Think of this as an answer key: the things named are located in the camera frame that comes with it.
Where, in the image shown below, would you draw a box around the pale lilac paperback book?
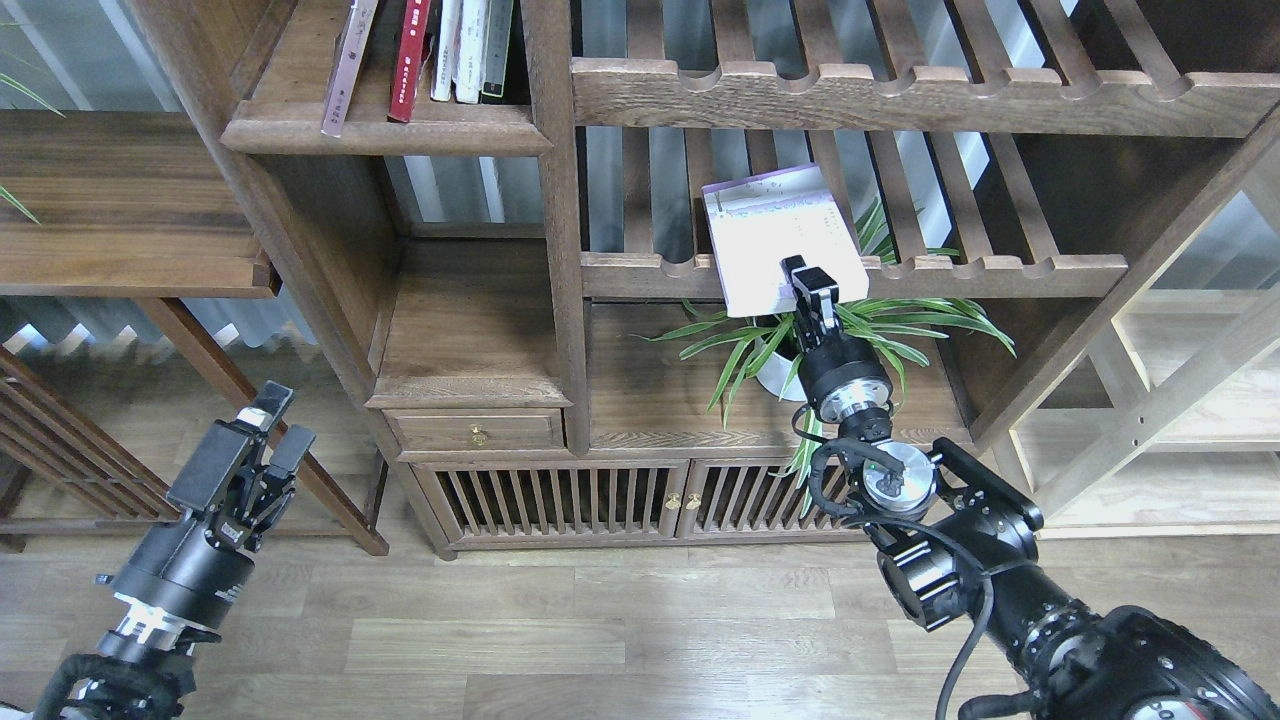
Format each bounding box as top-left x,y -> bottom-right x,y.
701,163 -> 869,318

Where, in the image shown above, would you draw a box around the dark wooden bookshelf cabinet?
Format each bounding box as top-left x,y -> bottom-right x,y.
128,1 -> 1277,559

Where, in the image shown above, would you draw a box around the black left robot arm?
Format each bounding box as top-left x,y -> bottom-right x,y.
33,382 -> 315,719

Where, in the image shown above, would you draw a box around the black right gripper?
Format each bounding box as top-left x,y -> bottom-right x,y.
781,255 -> 893,424

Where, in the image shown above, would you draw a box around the white plant pot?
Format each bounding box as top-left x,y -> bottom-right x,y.
755,338 -> 806,404

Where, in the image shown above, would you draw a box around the dark maroon Chinese book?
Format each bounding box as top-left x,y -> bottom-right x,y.
320,1 -> 380,138

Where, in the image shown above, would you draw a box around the green leaves at left edge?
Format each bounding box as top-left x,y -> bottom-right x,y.
1,20 -> 64,225

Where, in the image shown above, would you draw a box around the red paperback book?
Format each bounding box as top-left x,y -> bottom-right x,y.
387,0 -> 433,124

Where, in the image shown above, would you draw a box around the green spider plant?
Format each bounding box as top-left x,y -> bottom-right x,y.
645,200 -> 1018,501

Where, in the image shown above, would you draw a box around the white upright book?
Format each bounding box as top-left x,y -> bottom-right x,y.
430,0 -> 463,102
453,0 -> 489,104

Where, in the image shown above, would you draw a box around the dark spine upright book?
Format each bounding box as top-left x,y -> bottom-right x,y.
480,0 -> 515,104

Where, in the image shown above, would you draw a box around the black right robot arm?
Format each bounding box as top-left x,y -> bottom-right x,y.
781,256 -> 1277,719

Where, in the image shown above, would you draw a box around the white upright book left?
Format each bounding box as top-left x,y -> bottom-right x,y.
430,0 -> 463,102

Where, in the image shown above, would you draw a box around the light wooden shelf unit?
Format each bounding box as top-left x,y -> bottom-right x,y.
992,154 -> 1279,537

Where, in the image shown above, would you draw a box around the white upright book middle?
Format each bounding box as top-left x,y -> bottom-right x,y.
453,0 -> 489,104

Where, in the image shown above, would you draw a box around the dark wooden side table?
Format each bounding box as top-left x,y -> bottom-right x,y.
0,110 -> 390,559

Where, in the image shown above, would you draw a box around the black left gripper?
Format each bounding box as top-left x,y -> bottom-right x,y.
109,380 -> 316,646

